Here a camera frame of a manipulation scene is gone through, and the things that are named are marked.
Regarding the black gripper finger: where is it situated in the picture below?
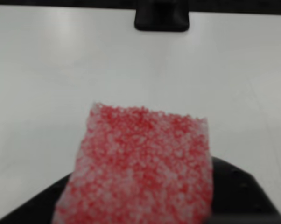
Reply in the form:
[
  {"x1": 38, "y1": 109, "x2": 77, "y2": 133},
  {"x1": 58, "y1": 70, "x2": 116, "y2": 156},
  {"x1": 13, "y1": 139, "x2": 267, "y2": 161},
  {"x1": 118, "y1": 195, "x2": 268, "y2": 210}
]
[
  {"x1": 211, "y1": 156, "x2": 281, "y2": 215},
  {"x1": 0, "y1": 174, "x2": 72, "y2": 224}
]

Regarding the black clamp block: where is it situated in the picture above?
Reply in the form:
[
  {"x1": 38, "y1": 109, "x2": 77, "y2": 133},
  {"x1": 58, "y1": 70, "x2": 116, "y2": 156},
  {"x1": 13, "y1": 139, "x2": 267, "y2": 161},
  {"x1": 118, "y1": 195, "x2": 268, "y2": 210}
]
[{"x1": 134, "y1": 0, "x2": 190, "y2": 33}]

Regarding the red foam cube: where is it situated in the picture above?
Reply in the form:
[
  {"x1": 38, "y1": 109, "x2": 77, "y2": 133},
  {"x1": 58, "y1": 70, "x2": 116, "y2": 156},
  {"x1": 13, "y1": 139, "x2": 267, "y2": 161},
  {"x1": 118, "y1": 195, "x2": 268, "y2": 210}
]
[{"x1": 52, "y1": 101, "x2": 213, "y2": 224}]

